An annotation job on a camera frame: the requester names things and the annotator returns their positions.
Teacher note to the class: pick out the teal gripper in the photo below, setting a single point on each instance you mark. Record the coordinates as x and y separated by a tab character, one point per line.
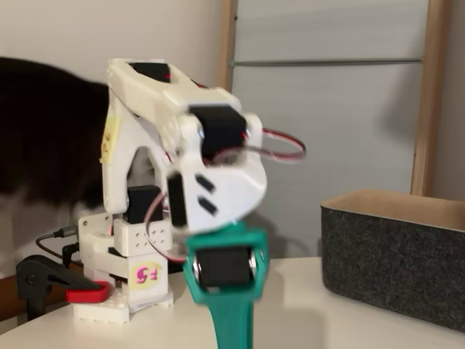
222	267

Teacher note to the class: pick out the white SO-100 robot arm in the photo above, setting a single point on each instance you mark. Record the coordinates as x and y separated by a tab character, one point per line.
232	189

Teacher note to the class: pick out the dark grey felt box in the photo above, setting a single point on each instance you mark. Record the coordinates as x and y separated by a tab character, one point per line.
392	261

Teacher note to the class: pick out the grey shelf panel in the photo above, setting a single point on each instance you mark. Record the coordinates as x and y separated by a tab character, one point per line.
327	127

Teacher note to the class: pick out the black and red table clamp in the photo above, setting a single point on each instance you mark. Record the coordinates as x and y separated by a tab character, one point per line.
43	276

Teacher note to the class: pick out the metal shelf rod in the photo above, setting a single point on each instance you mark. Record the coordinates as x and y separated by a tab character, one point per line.
327	62

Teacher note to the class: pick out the black and white cat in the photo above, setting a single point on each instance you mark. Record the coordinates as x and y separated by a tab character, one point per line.
47	127

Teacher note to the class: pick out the light wooden shelf post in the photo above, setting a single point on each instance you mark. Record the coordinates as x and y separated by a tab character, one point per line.
227	36
430	91

